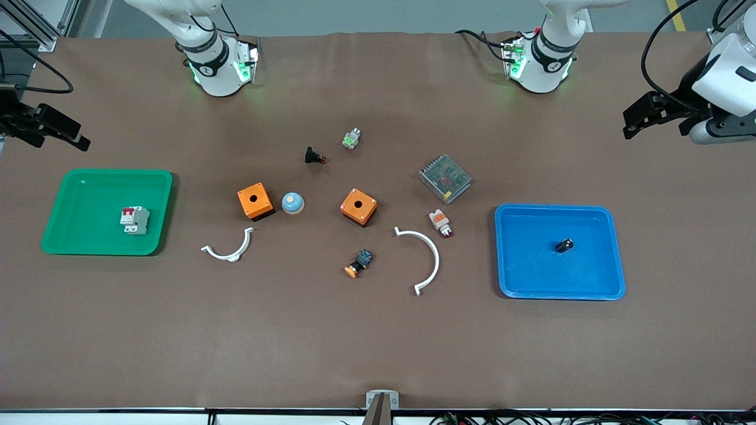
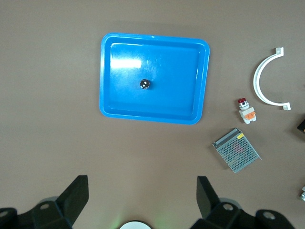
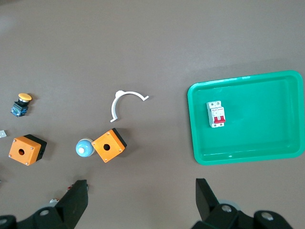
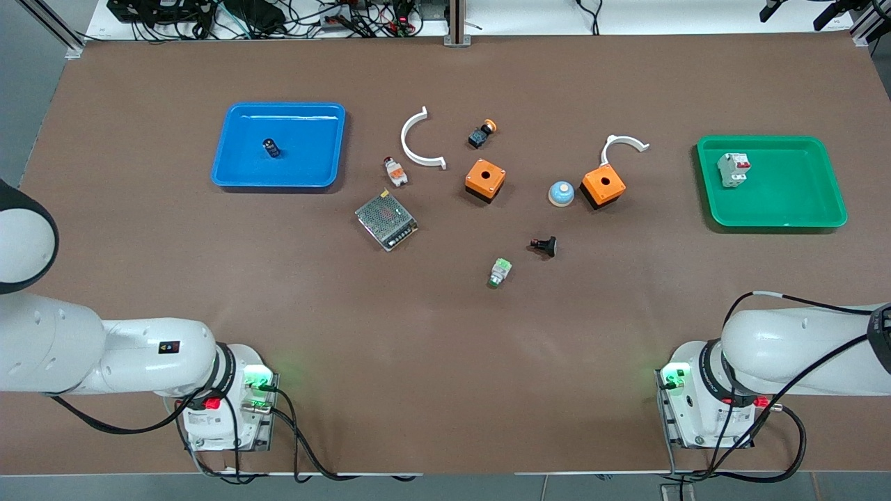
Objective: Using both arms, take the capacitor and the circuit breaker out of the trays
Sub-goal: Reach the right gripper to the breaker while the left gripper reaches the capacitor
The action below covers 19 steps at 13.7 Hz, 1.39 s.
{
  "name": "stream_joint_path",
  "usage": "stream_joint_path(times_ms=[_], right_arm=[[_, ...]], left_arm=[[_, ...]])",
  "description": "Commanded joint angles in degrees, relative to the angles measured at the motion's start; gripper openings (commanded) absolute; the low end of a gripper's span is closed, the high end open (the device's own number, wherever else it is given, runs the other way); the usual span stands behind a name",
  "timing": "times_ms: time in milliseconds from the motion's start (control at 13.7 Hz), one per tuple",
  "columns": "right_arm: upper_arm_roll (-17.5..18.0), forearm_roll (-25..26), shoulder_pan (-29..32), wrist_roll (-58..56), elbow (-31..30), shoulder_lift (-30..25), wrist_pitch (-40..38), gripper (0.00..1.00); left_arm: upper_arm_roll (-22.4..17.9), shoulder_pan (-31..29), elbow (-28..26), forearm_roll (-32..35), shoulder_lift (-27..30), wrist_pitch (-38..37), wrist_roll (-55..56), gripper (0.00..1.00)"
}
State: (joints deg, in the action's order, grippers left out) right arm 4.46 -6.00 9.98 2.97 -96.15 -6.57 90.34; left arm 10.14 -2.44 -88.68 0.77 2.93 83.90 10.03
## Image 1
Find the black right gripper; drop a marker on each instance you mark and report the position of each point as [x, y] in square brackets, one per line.
[16, 120]

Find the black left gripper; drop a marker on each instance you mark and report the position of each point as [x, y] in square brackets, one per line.
[680, 105]

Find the white red circuit breaker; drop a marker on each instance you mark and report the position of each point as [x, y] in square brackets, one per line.
[136, 220]

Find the small black capacitor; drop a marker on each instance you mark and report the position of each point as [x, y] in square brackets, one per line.
[564, 245]

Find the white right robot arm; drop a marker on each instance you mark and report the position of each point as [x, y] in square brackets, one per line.
[212, 65]

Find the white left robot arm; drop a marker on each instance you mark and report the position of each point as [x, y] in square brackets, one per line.
[546, 59]

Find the green plastic tray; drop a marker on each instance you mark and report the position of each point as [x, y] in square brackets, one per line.
[88, 212]

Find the blue plastic tray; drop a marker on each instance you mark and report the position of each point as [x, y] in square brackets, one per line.
[549, 260]

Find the orange box with hole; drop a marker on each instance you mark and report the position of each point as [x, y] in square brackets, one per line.
[358, 206]
[255, 200]

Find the metal mesh power supply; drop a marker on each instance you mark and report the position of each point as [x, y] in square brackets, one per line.
[445, 179]

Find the small white curved clip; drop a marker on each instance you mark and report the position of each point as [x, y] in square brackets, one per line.
[233, 255]

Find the orange white indicator lamp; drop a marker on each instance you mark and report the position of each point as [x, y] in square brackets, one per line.
[440, 222]

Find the blue dome button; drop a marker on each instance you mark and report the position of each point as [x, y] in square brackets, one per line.
[292, 203]

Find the black red push button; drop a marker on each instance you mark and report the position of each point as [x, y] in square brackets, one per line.
[313, 155]

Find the large white curved clip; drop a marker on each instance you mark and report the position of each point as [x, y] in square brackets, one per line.
[434, 257]

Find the silver green push button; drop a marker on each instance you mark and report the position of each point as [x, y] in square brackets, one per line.
[351, 139]

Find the brown table mat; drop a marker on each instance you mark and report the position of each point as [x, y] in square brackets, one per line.
[378, 336]

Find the aluminium frame profile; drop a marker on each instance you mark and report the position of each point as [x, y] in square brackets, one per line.
[44, 32]
[714, 38]

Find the orange capped black switch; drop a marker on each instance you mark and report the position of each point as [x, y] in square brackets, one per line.
[359, 262]

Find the grey metal bracket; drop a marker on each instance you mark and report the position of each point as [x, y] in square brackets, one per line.
[372, 398]

